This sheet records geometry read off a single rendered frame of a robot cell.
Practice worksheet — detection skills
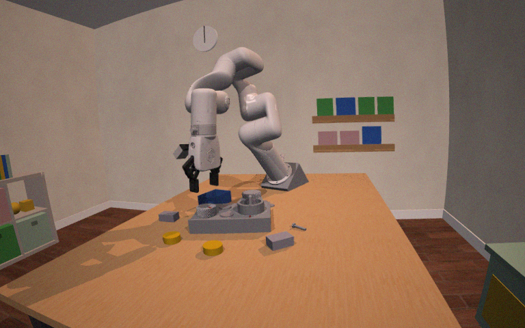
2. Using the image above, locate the grey hex-head bolt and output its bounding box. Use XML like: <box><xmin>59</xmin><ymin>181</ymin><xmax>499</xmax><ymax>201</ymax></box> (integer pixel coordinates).
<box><xmin>292</xmin><ymin>223</ymin><xmax>306</xmax><ymax>230</ymax></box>

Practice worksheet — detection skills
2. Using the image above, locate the grey toothed gear with red arrow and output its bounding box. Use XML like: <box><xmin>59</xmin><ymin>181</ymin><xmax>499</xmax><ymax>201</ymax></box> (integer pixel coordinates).
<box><xmin>196</xmin><ymin>203</ymin><xmax>217</xmax><ymax>218</ymax></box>

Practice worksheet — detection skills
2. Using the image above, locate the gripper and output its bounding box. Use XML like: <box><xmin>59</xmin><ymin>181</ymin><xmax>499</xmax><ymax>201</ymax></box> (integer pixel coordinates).
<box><xmin>183</xmin><ymin>134</ymin><xmax>221</xmax><ymax>193</ymax></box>

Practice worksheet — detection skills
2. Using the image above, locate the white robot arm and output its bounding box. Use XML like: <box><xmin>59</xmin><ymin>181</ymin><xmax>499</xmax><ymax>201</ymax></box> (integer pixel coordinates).
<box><xmin>185</xmin><ymin>47</ymin><xmax>292</xmax><ymax>185</ymax></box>

